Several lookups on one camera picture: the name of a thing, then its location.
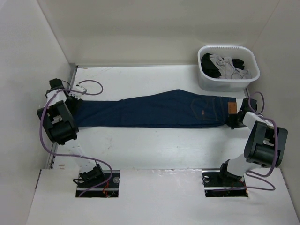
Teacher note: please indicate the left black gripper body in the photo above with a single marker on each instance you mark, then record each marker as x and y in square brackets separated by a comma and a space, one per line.
[72, 103]

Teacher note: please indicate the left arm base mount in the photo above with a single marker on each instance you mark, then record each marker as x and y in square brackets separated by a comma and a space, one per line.
[110, 189]

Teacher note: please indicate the grey white garment in basket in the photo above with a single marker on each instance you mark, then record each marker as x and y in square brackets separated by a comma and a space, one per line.
[229, 68]

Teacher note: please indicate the aluminium table rail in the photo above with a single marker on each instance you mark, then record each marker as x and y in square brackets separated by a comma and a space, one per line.
[246, 93]
[63, 163]

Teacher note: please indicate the left aluminium table rail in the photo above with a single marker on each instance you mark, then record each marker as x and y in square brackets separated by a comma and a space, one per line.
[63, 163]

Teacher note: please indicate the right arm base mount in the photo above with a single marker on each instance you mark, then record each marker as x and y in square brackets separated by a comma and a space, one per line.
[217, 186]

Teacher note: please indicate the right aluminium table rail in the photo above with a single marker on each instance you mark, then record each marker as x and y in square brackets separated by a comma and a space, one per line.
[246, 93]

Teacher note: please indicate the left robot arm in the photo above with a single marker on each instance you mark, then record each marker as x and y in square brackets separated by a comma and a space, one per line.
[57, 120]

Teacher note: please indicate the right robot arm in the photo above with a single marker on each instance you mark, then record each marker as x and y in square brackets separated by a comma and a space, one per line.
[264, 148]

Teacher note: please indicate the black garment in basket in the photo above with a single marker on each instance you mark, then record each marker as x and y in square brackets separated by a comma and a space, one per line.
[208, 68]

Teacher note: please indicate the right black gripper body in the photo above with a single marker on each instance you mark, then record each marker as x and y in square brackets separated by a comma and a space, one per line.
[234, 123]

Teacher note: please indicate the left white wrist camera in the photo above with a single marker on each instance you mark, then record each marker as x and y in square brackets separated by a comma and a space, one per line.
[77, 91]

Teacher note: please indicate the dark blue denim trousers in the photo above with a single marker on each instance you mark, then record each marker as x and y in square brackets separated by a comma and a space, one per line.
[171, 109]

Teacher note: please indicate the white plastic laundry basket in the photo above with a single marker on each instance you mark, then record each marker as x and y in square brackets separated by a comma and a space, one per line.
[228, 85]

